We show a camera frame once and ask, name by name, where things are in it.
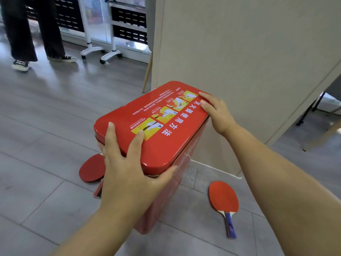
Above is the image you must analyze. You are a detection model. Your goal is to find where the person's left hand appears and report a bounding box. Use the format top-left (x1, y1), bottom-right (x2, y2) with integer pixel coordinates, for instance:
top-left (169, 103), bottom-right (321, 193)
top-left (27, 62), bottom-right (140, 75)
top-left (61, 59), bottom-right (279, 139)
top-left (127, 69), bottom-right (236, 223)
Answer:
top-left (99, 122), bottom-right (178, 211)

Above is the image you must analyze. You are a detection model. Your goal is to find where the person's right hand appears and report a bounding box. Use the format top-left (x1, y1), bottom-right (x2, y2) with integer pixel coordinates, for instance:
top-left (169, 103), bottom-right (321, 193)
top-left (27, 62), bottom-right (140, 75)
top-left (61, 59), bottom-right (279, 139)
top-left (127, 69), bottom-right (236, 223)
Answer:
top-left (198, 92), bottom-right (238, 138)

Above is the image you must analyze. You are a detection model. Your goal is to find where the black table tennis paddle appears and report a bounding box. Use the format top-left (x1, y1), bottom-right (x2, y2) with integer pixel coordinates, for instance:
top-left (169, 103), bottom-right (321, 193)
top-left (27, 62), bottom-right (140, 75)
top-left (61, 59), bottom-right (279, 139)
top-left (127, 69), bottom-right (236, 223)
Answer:
top-left (93, 180), bottom-right (104, 198)

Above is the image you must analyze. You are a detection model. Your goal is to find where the red paddle with red-black handle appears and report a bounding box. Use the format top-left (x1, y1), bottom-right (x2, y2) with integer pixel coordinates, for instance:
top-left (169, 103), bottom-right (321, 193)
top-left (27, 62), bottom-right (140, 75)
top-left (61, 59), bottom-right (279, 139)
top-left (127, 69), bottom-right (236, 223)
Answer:
top-left (79, 154), bottom-right (106, 183)

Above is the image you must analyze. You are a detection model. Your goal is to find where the red fire extinguisher box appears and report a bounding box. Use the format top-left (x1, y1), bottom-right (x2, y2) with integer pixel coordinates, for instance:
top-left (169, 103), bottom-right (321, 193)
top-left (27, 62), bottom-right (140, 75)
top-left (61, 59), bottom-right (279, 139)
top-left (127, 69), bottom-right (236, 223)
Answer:
top-left (93, 81), bottom-right (211, 234)

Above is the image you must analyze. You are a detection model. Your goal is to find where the red paddle with purple handle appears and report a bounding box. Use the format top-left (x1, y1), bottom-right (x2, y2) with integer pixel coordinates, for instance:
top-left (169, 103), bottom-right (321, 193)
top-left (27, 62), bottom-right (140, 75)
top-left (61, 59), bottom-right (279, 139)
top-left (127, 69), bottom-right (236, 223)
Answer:
top-left (208, 181), bottom-right (239, 240)

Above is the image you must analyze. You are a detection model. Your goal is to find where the person's right forearm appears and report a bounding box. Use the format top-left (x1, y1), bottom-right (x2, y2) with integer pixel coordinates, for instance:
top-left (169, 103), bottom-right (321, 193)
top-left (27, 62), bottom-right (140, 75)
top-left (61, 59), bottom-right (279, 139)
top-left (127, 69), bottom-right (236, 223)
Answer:
top-left (223, 124), bottom-right (341, 256)

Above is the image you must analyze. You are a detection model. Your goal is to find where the white folding table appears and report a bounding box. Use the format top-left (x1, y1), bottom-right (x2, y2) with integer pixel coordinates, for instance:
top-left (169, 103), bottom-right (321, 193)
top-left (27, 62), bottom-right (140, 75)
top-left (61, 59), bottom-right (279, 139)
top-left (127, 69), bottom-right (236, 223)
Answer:
top-left (100, 0), bottom-right (148, 65)
top-left (24, 0), bottom-right (106, 60)

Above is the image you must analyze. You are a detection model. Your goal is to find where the black camera tripod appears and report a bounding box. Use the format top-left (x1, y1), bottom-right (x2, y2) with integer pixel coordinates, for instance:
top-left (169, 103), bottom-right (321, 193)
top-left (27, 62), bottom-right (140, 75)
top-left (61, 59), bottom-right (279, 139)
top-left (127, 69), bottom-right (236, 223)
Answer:
top-left (296, 92), bottom-right (327, 127)

